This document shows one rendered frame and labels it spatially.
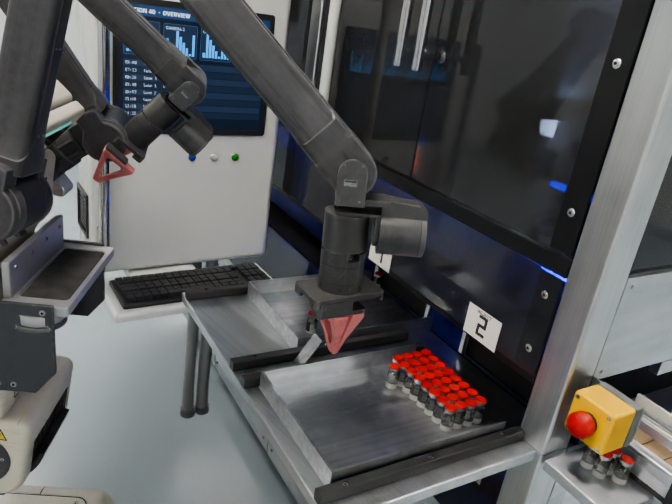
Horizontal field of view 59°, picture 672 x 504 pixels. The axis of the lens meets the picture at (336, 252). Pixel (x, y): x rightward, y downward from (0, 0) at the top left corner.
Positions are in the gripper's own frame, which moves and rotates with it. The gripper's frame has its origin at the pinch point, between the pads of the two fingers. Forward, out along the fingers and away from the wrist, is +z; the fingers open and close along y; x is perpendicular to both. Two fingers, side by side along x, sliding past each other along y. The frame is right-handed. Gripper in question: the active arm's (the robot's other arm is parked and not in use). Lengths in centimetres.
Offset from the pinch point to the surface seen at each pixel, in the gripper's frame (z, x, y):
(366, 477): 19.5, -5.6, 4.5
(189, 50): -31, 89, 6
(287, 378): 19.6, 21.3, 4.3
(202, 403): 84, 103, 15
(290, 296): 20, 52, 19
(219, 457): 107, 101, 21
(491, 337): 8.9, 5.9, 36.7
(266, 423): 20.8, 12.4, -3.4
